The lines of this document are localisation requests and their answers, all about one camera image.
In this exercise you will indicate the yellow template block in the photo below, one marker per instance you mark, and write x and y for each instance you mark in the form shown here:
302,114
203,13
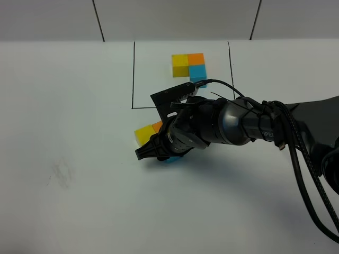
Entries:
180,65

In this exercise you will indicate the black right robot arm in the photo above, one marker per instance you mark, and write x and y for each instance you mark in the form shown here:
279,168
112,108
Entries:
244,120

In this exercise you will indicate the orange template block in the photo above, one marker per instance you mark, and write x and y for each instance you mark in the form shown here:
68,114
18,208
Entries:
195,59

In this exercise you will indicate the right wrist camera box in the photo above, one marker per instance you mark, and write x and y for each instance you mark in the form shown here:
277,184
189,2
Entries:
162,100

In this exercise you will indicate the blue template block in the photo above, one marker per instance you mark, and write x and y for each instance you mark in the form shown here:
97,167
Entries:
197,73

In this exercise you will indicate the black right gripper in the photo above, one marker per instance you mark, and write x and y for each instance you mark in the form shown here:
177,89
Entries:
193,124

